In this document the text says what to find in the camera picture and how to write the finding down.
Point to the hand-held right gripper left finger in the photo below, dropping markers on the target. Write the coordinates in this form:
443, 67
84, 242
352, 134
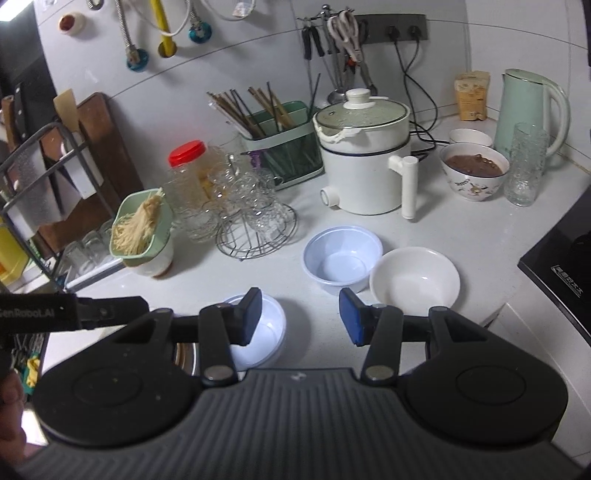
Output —
249, 318

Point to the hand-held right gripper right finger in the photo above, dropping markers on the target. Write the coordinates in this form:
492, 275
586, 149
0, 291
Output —
353, 319

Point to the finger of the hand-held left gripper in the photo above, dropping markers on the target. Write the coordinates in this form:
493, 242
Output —
113, 309

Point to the lavender plastic bowl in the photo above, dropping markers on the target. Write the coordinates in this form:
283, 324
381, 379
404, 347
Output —
341, 261
271, 325

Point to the plain white bowl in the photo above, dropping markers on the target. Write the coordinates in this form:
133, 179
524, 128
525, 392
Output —
415, 282

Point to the person's left hand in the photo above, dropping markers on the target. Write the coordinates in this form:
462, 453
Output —
10, 401

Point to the white drip tray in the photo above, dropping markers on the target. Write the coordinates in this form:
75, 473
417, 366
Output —
87, 272

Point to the yellow detergent jug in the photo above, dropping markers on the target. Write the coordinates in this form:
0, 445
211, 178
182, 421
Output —
9, 258

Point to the white bowl under strainer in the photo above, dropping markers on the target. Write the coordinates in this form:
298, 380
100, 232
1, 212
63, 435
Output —
159, 264

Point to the clear drinking glass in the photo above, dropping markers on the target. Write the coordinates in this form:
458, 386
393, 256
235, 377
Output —
76, 253
107, 230
93, 242

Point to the bundle of dried noodles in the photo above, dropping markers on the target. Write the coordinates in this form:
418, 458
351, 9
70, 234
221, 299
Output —
136, 230

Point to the green strainer basket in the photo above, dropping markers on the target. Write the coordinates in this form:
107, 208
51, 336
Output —
159, 221

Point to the hammered steel cleaver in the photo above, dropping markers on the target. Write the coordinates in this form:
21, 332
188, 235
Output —
32, 189

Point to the set of patterned glass cups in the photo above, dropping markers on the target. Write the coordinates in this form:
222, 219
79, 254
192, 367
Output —
235, 194

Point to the white electric cooking pot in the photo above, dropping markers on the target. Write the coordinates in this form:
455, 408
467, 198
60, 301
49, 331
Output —
364, 159

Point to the dark wooden cutting board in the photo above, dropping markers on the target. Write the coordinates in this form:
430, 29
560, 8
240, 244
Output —
108, 143

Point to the clear jar with red lid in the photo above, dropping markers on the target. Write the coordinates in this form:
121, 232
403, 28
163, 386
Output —
187, 154

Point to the green chopstick holder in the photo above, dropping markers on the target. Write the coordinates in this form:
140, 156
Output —
288, 147

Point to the black kitchen rack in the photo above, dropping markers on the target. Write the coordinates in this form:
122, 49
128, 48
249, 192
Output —
69, 134

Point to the patterned bowl with brown food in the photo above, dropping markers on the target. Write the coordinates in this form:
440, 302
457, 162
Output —
473, 174

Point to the wooden spatula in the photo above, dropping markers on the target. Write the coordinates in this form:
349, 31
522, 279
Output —
67, 108

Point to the bunch of chopsticks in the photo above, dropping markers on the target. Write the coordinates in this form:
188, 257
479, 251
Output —
251, 110

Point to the black induction cooktop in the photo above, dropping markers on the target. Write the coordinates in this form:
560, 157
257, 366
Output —
561, 263

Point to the small white bowl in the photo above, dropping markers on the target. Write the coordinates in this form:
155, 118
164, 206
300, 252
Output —
471, 137

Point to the textured glass tumbler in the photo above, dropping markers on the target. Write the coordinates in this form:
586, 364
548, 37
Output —
526, 166

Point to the brown paper packet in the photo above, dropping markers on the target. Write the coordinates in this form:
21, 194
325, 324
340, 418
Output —
472, 96

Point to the pale green electric kettle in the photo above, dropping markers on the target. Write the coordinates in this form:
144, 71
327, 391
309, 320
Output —
526, 115

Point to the utensil stand with scissors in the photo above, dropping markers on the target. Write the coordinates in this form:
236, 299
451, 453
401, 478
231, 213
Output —
342, 41

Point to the blue wall valve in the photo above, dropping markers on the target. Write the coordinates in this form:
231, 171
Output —
137, 60
199, 31

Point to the red and white wall fitting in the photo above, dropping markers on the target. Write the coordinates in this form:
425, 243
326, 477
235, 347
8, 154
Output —
71, 22

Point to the grey wall outlet strip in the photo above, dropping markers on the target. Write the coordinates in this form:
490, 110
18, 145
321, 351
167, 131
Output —
397, 25

